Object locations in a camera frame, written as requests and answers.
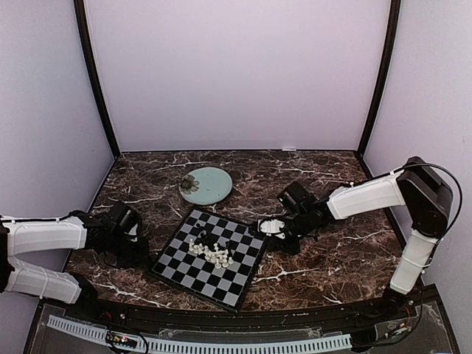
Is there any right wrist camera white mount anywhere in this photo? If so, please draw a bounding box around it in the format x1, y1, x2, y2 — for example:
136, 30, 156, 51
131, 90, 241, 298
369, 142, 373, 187
257, 218, 285, 239

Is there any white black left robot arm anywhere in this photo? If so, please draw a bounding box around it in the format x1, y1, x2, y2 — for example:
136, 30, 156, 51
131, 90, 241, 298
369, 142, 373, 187
1, 201, 149, 322

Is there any pale green flower plate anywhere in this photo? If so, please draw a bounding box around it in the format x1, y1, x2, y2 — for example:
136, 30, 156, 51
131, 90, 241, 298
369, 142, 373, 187
178, 167, 232, 206

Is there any white chess pieces pile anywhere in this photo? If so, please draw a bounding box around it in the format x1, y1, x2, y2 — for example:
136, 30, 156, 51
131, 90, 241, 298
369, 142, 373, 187
189, 239, 234, 268

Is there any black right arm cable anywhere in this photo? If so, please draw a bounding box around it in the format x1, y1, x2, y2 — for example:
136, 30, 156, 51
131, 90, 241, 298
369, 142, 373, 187
401, 164, 463, 244

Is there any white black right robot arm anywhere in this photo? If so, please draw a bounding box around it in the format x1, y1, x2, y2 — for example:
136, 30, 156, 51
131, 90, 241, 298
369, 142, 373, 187
257, 156, 453, 320

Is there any black grey chessboard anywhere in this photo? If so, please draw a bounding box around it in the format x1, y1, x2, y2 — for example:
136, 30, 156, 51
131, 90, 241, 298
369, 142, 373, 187
149, 207, 267, 312

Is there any white slotted cable duct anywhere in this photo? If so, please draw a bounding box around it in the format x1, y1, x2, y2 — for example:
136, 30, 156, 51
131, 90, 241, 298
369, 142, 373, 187
46, 315, 352, 353

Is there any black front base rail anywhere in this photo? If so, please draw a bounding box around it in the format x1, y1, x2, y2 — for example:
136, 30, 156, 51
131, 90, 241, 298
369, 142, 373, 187
66, 299, 417, 333

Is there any right black frame post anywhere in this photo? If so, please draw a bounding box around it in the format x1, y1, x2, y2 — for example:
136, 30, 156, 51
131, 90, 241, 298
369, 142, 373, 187
356, 0, 401, 159

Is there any black frame post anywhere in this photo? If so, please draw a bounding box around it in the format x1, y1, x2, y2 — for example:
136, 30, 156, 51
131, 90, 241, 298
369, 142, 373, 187
73, 0, 121, 159
356, 0, 401, 159

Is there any left black frame post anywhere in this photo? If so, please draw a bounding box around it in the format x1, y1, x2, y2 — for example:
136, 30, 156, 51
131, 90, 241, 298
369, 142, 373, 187
73, 0, 121, 159

